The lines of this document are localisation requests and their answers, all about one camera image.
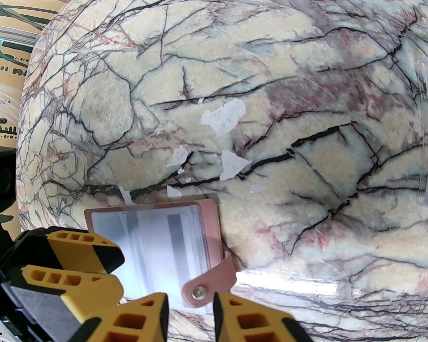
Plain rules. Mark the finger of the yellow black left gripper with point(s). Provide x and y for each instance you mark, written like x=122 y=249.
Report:
x=73 y=245
x=67 y=287

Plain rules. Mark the pink card holder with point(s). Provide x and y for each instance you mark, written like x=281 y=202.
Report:
x=210 y=233

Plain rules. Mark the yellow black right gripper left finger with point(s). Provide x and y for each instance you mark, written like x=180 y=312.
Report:
x=133 y=320

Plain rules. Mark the clear acrylic card stand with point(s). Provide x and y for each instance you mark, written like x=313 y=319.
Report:
x=423 y=133

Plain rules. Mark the light credit card grey stripe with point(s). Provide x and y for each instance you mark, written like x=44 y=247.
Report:
x=179 y=247

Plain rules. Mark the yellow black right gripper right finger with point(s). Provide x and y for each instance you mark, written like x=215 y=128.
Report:
x=247 y=324

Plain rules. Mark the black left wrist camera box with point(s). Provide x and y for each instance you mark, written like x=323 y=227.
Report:
x=6 y=180

